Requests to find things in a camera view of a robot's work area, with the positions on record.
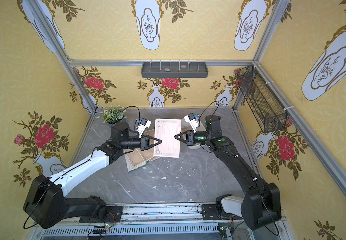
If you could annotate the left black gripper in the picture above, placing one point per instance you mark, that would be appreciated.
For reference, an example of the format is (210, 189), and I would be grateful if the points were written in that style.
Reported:
(144, 142)

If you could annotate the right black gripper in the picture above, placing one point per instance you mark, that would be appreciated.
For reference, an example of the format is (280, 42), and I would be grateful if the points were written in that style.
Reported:
(189, 138)

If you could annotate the white oval storage box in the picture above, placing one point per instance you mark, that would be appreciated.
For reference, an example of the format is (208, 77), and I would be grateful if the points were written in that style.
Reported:
(187, 127)

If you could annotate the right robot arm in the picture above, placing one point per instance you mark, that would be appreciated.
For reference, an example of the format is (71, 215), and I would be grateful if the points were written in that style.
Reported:
(261, 204)

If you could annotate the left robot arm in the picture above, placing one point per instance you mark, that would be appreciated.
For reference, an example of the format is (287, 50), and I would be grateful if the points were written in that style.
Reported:
(47, 203)

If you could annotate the potted green plant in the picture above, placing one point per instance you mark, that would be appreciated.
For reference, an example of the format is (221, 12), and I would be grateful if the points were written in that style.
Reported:
(113, 115)

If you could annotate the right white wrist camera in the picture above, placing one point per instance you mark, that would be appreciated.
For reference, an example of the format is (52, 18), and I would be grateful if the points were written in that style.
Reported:
(193, 120)

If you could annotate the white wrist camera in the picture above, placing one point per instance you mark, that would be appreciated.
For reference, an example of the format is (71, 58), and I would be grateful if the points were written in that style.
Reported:
(193, 120)
(141, 125)

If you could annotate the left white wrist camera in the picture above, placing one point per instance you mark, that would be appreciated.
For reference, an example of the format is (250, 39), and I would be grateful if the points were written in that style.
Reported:
(141, 125)

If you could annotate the grey wall shelf tray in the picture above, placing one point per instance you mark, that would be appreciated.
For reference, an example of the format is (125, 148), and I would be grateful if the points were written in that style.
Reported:
(174, 69)

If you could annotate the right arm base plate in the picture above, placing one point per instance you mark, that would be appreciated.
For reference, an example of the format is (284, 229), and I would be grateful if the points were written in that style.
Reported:
(215, 212)

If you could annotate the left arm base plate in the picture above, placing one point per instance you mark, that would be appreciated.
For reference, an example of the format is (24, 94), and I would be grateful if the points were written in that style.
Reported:
(110, 214)

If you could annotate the black wire mesh basket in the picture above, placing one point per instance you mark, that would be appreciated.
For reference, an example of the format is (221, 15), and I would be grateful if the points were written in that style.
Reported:
(266, 108)

